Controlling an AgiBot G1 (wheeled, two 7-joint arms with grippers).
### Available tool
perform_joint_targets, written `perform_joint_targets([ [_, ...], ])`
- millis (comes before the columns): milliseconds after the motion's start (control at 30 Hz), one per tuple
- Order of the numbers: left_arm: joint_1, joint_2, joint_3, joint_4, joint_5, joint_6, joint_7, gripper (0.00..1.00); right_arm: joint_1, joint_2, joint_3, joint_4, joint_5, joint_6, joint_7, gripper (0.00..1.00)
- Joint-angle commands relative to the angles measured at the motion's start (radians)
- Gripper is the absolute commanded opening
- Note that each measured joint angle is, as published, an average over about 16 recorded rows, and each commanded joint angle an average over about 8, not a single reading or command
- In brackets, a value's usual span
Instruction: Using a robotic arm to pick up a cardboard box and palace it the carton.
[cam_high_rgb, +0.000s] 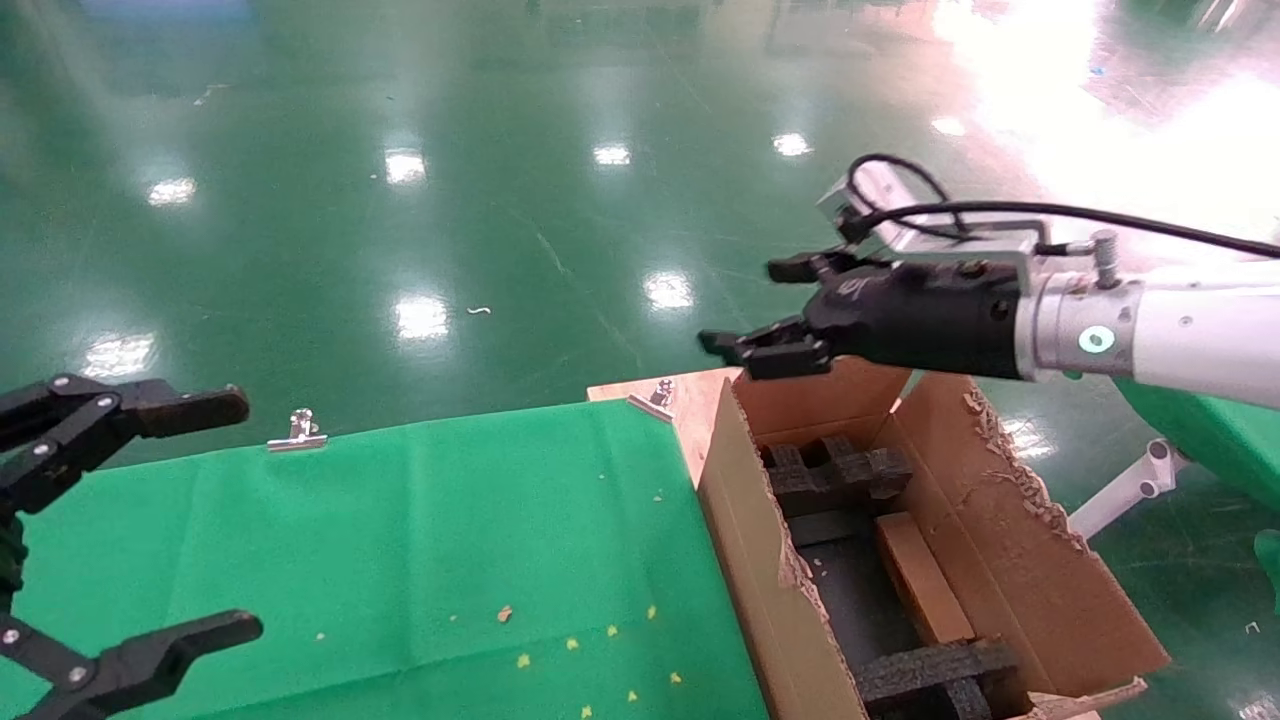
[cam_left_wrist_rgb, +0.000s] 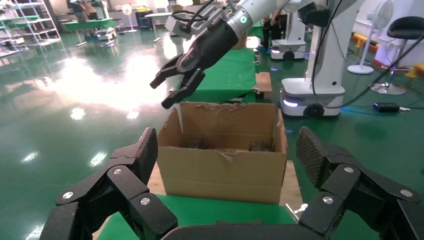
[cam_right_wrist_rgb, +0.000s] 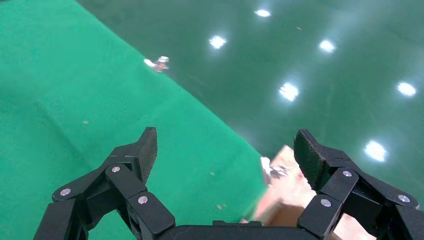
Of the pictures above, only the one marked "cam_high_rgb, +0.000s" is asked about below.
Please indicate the large open cardboard carton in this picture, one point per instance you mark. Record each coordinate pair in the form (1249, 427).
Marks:
(1000, 560)

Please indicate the small green fabric piece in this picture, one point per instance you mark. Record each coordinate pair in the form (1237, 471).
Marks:
(1270, 565)

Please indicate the green cloth with draped corner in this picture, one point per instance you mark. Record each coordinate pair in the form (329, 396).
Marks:
(1220, 440)

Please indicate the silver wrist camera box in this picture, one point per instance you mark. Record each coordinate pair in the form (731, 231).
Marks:
(985, 240)

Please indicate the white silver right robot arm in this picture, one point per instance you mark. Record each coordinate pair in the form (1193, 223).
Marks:
(1200, 335)

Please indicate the white pipe frame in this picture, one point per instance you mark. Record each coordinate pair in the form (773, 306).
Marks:
(1130, 490)

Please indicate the black cross foam insert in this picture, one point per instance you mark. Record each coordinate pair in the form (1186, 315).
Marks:
(930, 670)

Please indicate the small brown cardboard box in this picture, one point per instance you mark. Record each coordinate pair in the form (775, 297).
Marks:
(925, 585)

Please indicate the black notched foam insert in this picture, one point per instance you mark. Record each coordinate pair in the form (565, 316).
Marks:
(835, 480)

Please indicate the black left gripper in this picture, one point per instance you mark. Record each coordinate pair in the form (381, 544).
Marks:
(8, 560)

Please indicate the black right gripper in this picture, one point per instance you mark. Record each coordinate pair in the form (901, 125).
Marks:
(920, 315)

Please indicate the silver binder clip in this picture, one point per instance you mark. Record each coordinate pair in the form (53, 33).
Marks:
(298, 440)
(650, 405)

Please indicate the large green table cloth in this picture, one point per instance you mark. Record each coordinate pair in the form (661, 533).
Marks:
(400, 540)

